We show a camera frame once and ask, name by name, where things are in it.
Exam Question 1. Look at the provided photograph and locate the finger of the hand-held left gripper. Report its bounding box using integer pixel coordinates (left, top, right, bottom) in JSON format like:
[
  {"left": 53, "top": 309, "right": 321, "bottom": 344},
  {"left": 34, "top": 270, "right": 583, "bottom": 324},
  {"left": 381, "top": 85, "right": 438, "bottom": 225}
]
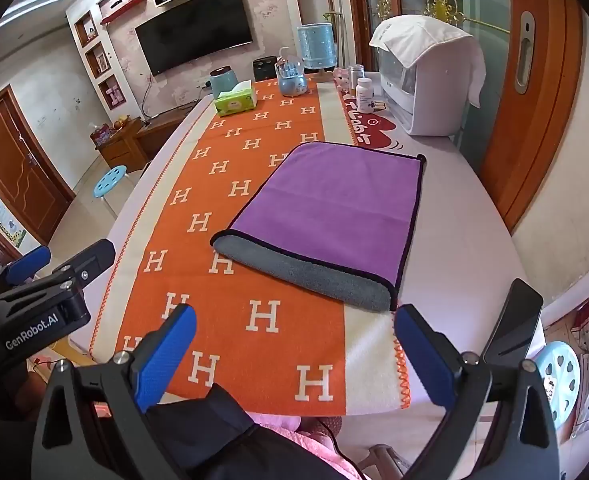
[
  {"left": 49, "top": 238, "right": 116, "bottom": 291},
  {"left": 0, "top": 245, "right": 52, "bottom": 286}
]

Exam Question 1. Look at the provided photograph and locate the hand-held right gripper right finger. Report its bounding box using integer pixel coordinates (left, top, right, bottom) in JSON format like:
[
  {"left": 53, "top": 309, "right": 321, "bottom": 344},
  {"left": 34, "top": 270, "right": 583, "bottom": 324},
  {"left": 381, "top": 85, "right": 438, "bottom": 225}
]
[{"left": 394, "top": 278, "right": 561, "bottom": 480}]

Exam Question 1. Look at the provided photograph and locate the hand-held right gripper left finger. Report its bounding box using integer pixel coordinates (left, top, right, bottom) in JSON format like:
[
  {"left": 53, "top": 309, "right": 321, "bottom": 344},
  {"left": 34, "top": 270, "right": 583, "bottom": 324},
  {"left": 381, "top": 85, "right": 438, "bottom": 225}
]
[{"left": 33, "top": 303, "right": 198, "bottom": 480}]

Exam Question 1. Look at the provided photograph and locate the purple and grey towel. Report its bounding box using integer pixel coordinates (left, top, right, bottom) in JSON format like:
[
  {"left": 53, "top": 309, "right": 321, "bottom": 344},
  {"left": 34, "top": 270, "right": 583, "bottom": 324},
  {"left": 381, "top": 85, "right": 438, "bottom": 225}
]
[{"left": 210, "top": 141, "right": 427, "bottom": 312}]

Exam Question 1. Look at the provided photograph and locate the blue plastic stool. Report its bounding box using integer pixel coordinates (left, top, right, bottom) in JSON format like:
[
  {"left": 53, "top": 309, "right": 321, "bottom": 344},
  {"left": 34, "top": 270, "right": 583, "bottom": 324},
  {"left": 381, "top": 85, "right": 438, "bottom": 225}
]
[
  {"left": 533, "top": 340, "right": 582, "bottom": 430},
  {"left": 93, "top": 164, "right": 128, "bottom": 219}
]

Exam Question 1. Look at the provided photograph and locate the dark jacket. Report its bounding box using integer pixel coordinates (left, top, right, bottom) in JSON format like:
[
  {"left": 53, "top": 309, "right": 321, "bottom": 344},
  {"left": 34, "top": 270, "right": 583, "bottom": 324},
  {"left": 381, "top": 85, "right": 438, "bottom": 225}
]
[{"left": 139, "top": 382, "right": 362, "bottom": 480}]

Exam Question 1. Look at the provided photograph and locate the orange patterned blanket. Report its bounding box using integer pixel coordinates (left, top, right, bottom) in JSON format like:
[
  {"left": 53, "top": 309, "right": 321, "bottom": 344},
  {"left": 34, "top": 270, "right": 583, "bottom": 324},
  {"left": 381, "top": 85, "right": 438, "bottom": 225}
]
[{"left": 88, "top": 76, "right": 411, "bottom": 417}]

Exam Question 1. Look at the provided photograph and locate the wooden tv cabinet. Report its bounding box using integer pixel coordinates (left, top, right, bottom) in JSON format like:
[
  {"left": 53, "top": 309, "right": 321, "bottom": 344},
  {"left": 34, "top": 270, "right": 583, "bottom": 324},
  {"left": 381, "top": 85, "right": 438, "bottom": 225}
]
[{"left": 94, "top": 101, "right": 200, "bottom": 173}]

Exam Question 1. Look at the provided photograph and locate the pink garment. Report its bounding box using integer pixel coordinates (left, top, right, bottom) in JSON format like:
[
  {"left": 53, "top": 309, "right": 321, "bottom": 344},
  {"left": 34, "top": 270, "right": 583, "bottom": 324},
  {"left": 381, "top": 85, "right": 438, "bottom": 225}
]
[{"left": 247, "top": 412, "right": 360, "bottom": 480}]

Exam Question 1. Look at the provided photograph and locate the green tissue box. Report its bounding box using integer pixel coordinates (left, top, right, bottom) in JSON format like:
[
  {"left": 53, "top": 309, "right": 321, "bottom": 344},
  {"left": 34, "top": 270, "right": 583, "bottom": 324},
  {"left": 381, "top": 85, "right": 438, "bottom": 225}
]
[{"left": 213, "top": 80, "right": 258, "bottom": 118}]

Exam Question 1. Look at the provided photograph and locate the teal kettle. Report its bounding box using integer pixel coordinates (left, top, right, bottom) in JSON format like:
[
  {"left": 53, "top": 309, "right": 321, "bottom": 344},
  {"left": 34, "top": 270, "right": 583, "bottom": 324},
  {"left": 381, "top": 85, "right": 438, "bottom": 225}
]
[{"left": 209, "top": 66, "right": 240, "bottom": 99}]

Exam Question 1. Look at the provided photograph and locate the white red printed tablecloth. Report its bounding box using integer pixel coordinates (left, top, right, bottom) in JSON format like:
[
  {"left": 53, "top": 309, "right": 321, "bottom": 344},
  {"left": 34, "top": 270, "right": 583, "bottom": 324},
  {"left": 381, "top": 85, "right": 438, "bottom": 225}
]
[{"left": 332, "top": 71, "right": 430, "bottom": 156}]

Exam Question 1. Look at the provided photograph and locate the black speaker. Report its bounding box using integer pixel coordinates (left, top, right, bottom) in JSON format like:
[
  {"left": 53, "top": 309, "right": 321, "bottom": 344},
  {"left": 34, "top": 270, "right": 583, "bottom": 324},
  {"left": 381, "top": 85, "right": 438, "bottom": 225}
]
[{"left": 252, "top": 56, "right": 281, "bottom": 82}]

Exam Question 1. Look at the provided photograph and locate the white countertop appliance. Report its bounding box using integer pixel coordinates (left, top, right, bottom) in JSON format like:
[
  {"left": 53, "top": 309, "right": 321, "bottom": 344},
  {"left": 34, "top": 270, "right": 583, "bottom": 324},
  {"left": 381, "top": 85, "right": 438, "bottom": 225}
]
[{"left": 377, "top": 35, "right": 485, "bottom": 137}]

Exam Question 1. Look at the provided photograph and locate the white pill bottle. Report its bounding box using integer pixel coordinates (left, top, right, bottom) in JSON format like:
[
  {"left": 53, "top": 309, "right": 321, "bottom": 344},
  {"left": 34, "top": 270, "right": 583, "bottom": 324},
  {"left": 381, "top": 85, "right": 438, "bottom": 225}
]
[{"left": 355, "top": 78, "right": 375, "bottom": 114}]

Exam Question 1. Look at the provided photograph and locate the blue snow globe ornament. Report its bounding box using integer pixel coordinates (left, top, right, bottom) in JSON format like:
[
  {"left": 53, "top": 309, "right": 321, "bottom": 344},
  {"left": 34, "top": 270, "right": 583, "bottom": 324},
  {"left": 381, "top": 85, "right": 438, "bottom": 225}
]
[{"left": 275, "top": 46, "right": 309, "bottom": 98}]

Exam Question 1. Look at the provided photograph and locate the wooden sliding door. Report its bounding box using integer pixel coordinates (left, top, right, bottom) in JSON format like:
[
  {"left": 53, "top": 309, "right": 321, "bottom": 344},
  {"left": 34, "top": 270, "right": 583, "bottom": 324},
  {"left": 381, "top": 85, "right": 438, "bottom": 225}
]
[{"left": 479, "top": 0, "right": 587, "bottom": 233}]

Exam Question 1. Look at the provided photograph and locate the pink toy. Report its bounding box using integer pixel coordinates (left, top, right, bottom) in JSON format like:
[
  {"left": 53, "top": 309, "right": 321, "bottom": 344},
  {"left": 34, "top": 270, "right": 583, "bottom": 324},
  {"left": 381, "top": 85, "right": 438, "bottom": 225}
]
[{"left": 332, "top": 66, "right": 353, "bottom": 95}]

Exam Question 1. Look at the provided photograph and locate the blue cylindrical container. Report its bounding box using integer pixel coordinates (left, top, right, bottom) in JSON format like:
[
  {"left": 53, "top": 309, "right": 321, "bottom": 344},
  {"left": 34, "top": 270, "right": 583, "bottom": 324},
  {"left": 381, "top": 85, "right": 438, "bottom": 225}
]
[{"left": 295, "top": 22, "right": 336, "bottom": 72}]

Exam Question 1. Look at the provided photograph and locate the white cloth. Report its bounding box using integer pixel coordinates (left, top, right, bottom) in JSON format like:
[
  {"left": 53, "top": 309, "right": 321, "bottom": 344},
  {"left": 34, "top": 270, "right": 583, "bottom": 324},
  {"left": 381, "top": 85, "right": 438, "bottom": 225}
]
[{"left": 369, "top": 14, "right": 488, "bottom": 108}]

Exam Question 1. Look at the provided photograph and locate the red wall shelf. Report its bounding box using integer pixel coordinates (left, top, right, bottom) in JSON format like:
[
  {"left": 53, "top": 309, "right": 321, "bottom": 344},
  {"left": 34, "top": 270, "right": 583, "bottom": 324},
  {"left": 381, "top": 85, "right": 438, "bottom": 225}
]
[{"left": 100, "top": 0, "right": 148, "bottom": 26}]

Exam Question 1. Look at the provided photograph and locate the wall television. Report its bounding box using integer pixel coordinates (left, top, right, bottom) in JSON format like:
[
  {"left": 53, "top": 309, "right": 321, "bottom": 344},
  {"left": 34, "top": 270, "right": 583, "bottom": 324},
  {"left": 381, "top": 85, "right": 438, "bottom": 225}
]
[{"left": 134, "top": 0, "right": 254, "bottom": 76}]

